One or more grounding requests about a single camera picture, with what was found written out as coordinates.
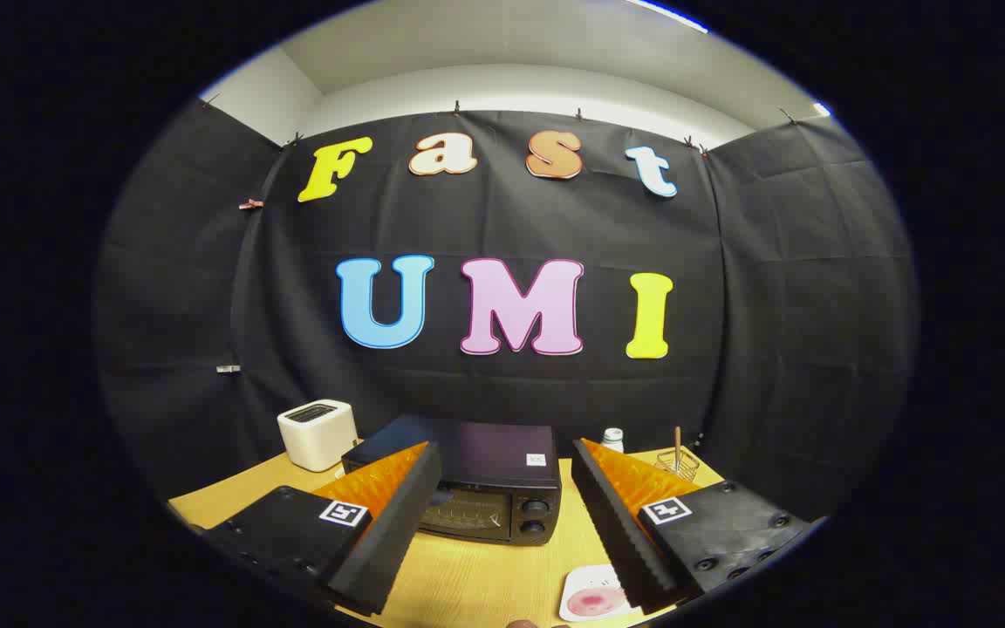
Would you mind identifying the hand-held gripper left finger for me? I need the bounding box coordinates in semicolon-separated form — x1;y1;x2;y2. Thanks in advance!
197;440;443;618

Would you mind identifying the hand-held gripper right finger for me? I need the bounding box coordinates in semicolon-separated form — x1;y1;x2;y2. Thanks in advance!
571;438;817;616

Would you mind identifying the white square plate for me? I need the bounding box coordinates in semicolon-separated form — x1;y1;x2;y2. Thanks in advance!
558;563;643;623

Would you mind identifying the pink round food slice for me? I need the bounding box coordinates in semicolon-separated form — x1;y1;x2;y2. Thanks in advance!
567;587;630;618

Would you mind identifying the black toaster oven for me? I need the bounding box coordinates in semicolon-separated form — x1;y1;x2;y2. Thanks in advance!
341;413;563;547

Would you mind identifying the white pop-up toaster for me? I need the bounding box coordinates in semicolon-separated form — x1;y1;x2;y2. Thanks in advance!
277;399;359;473

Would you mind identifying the metal wire basket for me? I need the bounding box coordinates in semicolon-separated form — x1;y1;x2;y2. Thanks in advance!
655;447;701;483

